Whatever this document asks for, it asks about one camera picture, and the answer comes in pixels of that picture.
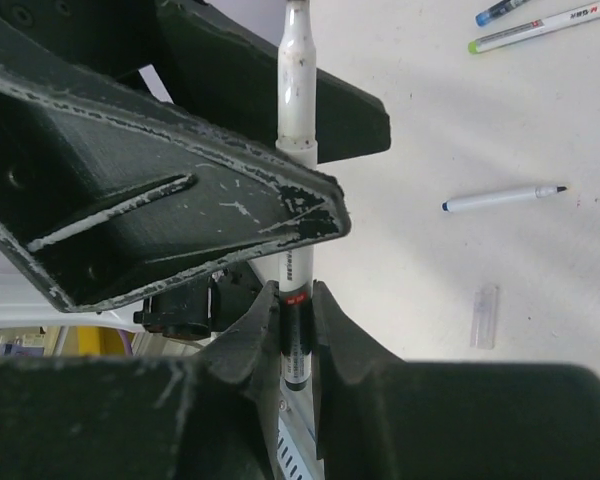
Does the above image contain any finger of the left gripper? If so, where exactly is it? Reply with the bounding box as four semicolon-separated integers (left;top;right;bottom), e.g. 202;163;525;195
0;17;351;313
154;1;391;163

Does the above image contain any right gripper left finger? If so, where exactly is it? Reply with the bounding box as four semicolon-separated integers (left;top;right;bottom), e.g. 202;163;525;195
0;282;280;479

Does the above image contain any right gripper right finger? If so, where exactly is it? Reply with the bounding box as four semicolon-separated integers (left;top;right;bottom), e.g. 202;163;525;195
313;282;600;479

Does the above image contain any white black end pen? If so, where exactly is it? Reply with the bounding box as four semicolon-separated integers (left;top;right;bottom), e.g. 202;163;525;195
276;1;318;391

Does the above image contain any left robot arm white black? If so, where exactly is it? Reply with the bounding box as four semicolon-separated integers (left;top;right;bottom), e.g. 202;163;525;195
0;1;391;314

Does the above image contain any clear pen cap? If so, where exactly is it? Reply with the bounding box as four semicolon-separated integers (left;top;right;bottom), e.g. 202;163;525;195
470;285;499;350

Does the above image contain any dark blue barrel pen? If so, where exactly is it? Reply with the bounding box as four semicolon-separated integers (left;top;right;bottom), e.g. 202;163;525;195
475;0;529;27

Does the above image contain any silver green tip pen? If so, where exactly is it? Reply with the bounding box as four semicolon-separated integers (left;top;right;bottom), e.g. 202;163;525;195
468;1;600;54

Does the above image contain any white slotted cable duct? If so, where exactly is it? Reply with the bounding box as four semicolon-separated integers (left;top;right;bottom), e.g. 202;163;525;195
277;420;313;480

